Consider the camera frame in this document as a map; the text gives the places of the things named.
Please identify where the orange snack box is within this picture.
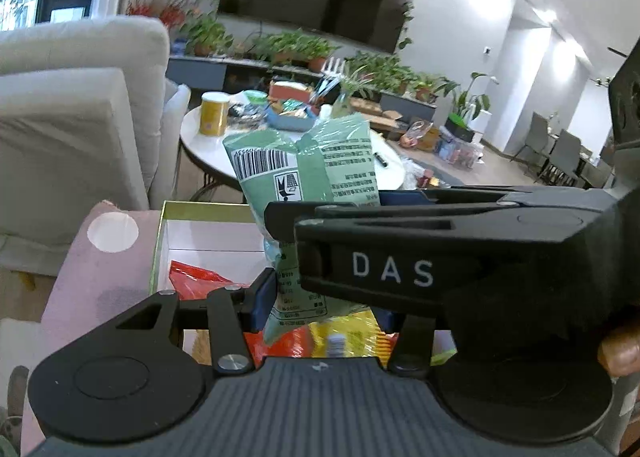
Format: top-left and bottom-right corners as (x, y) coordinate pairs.
(269, 81), (311, 103)

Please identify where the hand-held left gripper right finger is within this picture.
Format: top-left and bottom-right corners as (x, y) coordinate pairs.
(372, 308), (436, 377)

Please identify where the grey dining chair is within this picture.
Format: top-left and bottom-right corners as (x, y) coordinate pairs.
(516, 111), (552, 164)
(542, 130), (585, 186)

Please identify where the green snack packet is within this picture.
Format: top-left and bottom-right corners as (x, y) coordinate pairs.
(222, 113), (383, 344)

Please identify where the open cardboard box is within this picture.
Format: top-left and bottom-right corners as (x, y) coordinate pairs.
(350, 97), (403, 133)

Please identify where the white round table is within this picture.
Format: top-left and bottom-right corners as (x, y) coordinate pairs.
(180, 104), (405, 193)

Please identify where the red flower plant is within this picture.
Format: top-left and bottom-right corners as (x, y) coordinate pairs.
(125, 0), (201, 30)

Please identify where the row of potted plants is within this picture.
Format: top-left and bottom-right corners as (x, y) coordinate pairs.
(180, 12), (458, 105)

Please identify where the person's right hand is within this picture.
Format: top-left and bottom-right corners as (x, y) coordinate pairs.
(597, 322), (640, 380)

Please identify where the beige armchair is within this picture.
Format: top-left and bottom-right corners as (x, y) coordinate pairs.
(0, 14), (192, 278)

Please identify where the clear plastic storage bin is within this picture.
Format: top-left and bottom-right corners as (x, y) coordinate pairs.
(435, 134), (481, 168)

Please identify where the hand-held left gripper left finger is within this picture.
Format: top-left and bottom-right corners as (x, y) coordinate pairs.
(115, 269), (277, 377)

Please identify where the yellow canister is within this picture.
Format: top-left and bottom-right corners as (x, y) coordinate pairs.
(199, 92), (231, 137)

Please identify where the pink dotted tablecloth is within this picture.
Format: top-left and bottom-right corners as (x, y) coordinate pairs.
(22, 202), (163, 453)

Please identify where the green cardboard box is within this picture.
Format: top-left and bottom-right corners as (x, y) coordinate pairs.
(150, 200), (458, 368)

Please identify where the peace lily in white pot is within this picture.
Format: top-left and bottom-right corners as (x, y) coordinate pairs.
(447, 71), (493, 143)

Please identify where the red yellow striped snack packet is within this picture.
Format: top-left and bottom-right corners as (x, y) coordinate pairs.
(245, 309), (401, 372)

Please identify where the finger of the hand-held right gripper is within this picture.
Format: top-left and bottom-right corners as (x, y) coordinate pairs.
(379, 190), (516, 205)
(264, 202), (521, 244)

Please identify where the grey television cabinet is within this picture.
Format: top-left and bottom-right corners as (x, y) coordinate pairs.
(166, 54), (438, 125)

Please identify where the blue bowl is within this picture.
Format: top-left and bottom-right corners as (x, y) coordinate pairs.
(265, 107), (321, 133)

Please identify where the glass vase with plant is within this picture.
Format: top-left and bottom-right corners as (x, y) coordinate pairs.
(332, 64), (373, 120)

